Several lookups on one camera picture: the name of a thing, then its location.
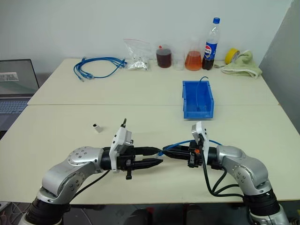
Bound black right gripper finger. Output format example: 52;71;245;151
165;151;190;161
163;145;190;153

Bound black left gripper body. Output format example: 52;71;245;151
116;146;136;180

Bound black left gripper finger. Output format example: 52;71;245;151
134;158;164;170
134;146;157;157

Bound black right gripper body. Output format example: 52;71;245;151
187;140;203;168

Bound blue network cable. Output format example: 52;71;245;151
157;139;221;158
75;58;126;80
74;57;127;83
74;56;128;82
74;57;125;78

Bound blue plastic bin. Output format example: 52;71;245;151
182;80;215;120

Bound small clear glass cup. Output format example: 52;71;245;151
173;52;186;71

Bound flask of orange liquid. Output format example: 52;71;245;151
184;36;203;72

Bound clear bag of couplers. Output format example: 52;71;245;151
123;38;152;72

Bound bottle of dark red liquid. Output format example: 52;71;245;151
156;45;173;69

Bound cola bottle with blue label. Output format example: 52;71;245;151
202;16;222;71

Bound pale green towel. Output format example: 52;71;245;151
220;50;263;80

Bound yellow tape roll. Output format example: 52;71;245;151
225;48;240;65

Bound grey partition panel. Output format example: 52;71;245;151
258;0;300;138

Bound grey laptop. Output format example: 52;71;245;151
0;59;40;131

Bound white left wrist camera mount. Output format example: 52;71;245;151
109;118;134;173

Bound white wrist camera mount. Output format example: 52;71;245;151
109;118;134;173
191;121;210;166

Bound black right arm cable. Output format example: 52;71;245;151
201;140;245;198

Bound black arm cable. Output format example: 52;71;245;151
201;140;245;198
69;169;111;200

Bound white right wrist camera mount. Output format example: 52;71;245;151
191;121;210;166

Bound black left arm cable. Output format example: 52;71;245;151
69;169;111;200

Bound thin cable with clear plug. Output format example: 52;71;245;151
195;75;210;111

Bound loose wires under table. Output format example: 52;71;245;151
0;201;25;222

